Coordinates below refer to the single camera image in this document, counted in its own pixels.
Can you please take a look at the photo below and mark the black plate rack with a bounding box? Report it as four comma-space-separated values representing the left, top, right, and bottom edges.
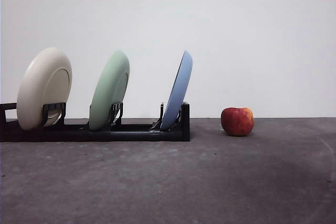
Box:
0, 101, 191, 143

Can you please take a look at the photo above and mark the red apple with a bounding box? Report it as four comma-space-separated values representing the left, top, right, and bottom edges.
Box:
220, 106, 255, 137

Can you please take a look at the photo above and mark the pale green plate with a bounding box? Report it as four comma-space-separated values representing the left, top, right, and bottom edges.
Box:
89, 50, 130, 132

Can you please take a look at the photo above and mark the blue plate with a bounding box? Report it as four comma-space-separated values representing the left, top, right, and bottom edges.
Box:
160, 50, 193, 131

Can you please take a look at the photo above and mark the cream plate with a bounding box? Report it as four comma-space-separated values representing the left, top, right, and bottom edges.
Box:
17, 47, 73, 131

